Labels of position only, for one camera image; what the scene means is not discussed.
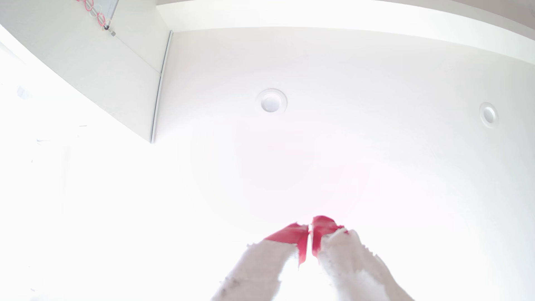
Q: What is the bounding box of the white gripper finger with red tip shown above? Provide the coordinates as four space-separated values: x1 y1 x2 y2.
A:
211 223 310 301
312 215 414 301

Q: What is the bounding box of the round recessed ceiling light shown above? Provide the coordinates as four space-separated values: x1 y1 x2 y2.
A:
256 88 288 114
479 102 499 128

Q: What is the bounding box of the red cord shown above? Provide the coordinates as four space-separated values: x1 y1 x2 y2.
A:
76 0 108 28

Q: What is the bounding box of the grey panel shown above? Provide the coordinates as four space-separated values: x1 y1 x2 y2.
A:
89 0 120 21

